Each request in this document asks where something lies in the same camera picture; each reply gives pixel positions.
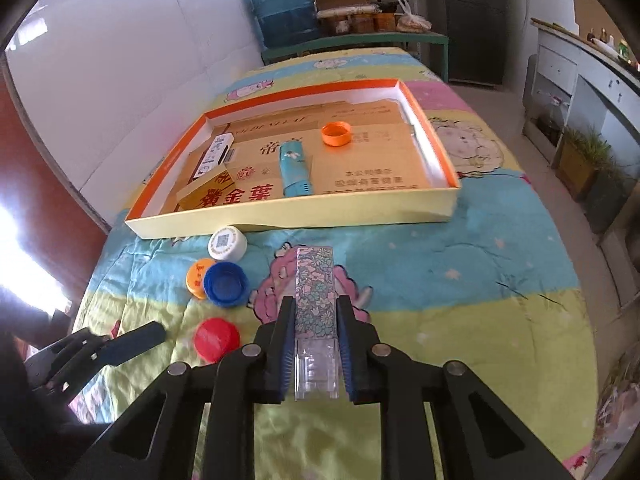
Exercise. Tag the clear glitter rectangular case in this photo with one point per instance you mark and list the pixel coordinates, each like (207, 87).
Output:
(317, 353)

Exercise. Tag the potted green plant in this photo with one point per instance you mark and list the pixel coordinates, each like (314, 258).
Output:
(583, 155)

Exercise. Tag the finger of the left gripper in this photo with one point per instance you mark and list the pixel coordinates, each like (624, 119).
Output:
(49, 360)
(113, 353)

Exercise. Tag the gold shiny rectangular box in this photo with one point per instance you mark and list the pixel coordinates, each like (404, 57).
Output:
(205, 191)

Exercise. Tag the white QR code cap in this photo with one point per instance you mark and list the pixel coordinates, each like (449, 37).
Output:
(227, 244)

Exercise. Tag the orange-rimmed shallow cardboard tray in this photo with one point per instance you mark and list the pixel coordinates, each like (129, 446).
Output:
(352, 153)

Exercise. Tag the orange printed bottle cap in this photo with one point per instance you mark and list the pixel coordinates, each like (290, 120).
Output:
(195, 277)

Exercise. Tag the translucent orange cap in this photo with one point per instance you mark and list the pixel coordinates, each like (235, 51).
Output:
(336, 134)

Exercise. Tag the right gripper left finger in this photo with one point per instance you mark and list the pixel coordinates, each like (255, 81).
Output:
(255, 374)

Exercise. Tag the red bottle cap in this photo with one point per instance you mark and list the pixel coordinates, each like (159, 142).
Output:
(215, 338)

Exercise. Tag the teal floral rectangular box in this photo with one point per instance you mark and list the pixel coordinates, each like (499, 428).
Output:
(293, 170)

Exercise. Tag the colourful cartoon sheep blanket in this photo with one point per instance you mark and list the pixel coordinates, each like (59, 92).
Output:
(493, 287)

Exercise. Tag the white kitchen counter cabinet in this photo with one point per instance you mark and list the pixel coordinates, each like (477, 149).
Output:
(574, 85)

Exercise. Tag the blue water jug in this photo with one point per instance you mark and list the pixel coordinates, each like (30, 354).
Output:
(285, 23)

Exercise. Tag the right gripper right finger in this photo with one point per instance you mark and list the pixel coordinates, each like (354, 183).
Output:
(377, 373)

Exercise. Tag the black refrigerator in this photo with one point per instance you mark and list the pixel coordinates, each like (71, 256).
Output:
(477, 38)

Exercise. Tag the green low table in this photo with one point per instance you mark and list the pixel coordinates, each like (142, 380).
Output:
(369, 39)

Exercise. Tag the white cartoon rectangular box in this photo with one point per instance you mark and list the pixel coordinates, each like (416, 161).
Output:
(214, 155)

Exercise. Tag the blue bottle cap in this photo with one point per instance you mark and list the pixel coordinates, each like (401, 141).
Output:
(226, 285)

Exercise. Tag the plastic bag of food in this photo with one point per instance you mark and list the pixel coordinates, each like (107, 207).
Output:
(410, 22)

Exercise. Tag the red wooden door frame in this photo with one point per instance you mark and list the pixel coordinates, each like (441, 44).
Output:
(49, 242)

